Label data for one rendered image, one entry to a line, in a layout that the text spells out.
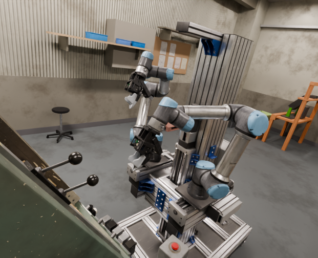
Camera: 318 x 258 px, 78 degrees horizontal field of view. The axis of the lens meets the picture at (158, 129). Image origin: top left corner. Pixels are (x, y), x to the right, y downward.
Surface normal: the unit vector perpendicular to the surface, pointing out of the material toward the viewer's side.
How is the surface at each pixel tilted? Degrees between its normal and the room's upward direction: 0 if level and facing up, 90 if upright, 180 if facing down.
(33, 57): 90
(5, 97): 90
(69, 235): 90
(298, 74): 90
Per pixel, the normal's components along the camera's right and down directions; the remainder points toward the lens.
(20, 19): 0.64, 0.38
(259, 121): 0.31, 0.27
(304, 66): -0.75, 0.12
